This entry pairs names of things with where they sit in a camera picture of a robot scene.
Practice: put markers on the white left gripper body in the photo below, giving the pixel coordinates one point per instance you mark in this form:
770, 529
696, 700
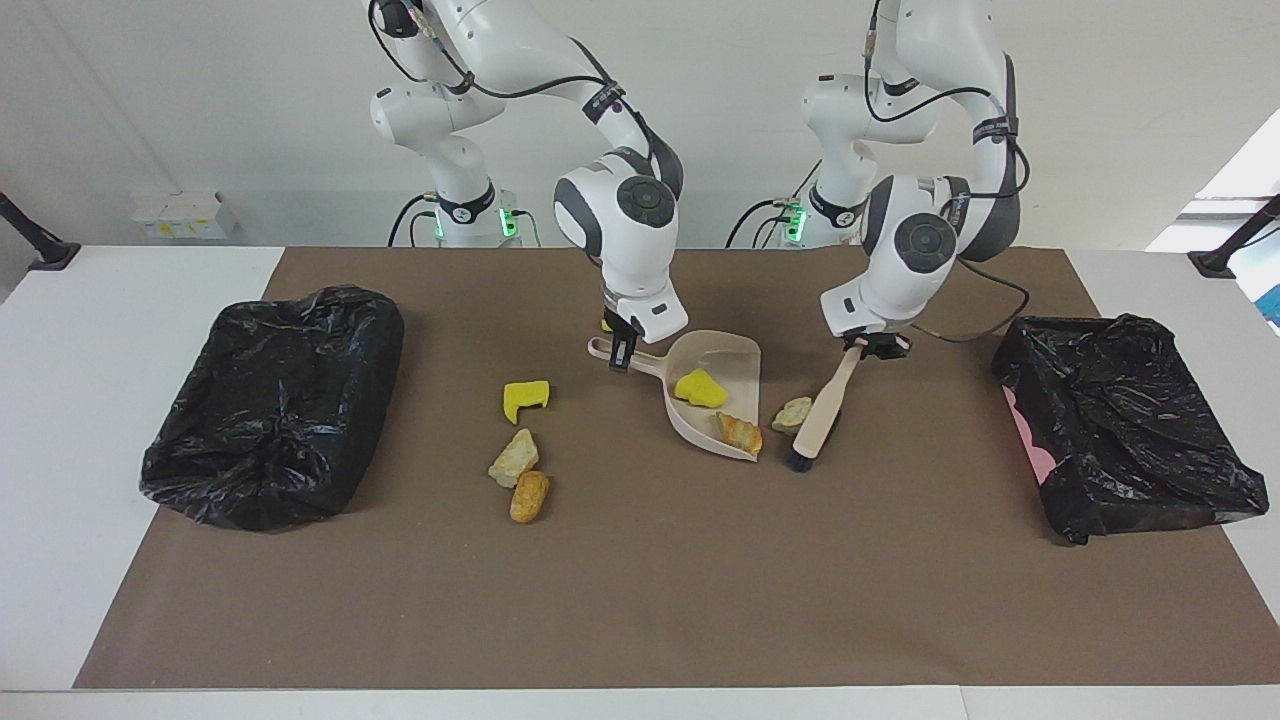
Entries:
865, 312

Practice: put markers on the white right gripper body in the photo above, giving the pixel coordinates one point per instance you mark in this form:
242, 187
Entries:
660, 315

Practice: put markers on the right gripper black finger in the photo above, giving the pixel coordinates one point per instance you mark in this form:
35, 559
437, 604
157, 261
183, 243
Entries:
623, 345

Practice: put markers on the beige brush black bristles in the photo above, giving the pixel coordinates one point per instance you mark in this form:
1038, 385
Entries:
822, 410

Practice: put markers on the beige plastic dustpan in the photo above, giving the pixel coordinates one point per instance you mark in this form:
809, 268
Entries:
728, 362

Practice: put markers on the notched yellow sponge piece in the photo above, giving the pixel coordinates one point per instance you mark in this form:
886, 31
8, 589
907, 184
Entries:
520, 398

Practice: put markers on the orange striped croissant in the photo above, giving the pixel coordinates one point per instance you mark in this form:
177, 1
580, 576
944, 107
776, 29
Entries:
742, 433

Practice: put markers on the brown bread roll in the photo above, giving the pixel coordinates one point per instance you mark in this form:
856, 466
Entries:
529, 498

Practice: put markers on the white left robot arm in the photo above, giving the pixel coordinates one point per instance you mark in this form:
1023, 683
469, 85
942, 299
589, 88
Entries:
945, 40

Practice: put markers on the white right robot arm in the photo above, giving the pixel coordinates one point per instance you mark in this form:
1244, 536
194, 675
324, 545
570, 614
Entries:
510, 35

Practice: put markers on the pink bin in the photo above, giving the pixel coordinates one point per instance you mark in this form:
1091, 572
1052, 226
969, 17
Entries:
1030, 440

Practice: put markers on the black trash bag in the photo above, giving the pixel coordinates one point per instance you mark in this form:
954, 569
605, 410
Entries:
270, 420
1130, 430

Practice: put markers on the brown paper table mat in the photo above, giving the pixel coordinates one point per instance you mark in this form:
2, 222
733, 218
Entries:
600, 620

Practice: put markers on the blue object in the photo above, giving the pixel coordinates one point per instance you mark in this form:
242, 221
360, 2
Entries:
1272, 300

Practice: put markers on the black camera stand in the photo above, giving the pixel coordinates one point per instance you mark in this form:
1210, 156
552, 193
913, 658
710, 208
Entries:
50, 252
1215, 262

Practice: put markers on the white wall box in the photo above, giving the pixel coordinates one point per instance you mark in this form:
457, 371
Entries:
185, 215

